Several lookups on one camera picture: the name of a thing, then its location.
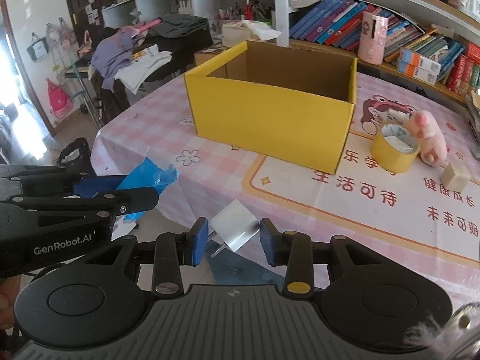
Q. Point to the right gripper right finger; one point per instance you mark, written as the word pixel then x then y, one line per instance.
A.
pixel 292 250

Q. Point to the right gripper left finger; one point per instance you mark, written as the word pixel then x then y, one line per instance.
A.
pixel 173 251

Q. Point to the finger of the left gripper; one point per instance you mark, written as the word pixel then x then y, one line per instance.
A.
pixel 62 185
pixel 118 202

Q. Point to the blue plastic packet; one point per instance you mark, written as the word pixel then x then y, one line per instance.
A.
pixel 149 174

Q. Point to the white charger plug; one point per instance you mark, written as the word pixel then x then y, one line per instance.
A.
pixel 235 225

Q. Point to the yellow tape roll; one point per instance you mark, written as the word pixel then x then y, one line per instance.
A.
pixel 394 148

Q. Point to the pink plush pig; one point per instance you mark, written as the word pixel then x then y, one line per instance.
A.
pixel 433 147

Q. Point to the beige eraser block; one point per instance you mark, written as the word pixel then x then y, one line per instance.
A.
pixel 455 177

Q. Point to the pink checkered tablecloth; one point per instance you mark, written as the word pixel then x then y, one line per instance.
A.
pixel 411 217

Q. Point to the pile of clothes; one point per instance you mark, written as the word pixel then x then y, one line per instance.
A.
pixel 150 51

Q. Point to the yellow cardboard box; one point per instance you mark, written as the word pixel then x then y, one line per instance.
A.
pixel 293 104

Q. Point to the tissue box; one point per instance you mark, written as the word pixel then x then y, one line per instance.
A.
pixel 236 32

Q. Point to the pink cylindrical dispenser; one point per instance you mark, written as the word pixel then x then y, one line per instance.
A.
pixel 372 38

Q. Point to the orange white box lower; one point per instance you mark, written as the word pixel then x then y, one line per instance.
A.
pixel 429 73

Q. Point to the orange white box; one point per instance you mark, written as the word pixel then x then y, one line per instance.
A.
pixel 429 73
pixel 416 60

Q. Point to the orange white box upper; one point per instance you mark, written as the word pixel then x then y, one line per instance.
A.
pixel 416 60

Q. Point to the red dictionary book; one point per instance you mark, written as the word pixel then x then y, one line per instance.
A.
pixel 464 76

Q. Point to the white wooden bookshelf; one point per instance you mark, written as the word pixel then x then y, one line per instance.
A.
pixel 432 28

